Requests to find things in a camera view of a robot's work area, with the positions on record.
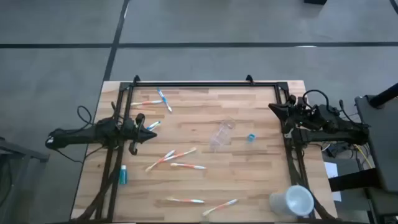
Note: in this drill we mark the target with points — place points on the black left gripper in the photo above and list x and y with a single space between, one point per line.
129 132

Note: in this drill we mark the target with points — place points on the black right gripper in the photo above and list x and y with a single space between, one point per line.
303 116

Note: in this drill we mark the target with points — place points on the orange white toothbrush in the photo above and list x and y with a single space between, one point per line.
158 161
149 102
189 166
186 200
183 153
220 207

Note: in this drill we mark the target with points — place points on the blue bottle white cap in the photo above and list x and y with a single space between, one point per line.
123 176
251 137

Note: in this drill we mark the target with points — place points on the clear acrylic holder box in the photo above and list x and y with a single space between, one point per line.
221 135

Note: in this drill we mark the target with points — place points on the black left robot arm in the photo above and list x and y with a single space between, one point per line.
77 135

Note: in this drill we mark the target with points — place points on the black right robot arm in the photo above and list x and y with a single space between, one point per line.
335 135

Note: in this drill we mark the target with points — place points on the blue white toothbrush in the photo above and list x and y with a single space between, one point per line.
163 99
154 125

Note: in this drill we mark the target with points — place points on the blue black power adapter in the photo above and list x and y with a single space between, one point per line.
334 151

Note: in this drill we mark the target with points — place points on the white paper sheet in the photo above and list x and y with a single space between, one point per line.
331 169

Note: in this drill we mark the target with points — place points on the white plastic cup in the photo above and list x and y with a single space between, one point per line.
293 200

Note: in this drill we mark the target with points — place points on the black side stand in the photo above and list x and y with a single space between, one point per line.
382 140

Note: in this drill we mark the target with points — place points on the black floor object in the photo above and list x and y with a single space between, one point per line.
314 2

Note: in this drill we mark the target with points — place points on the grey metal stand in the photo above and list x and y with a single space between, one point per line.
18 152

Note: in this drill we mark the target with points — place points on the black metal table frame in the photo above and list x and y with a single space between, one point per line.
264 84

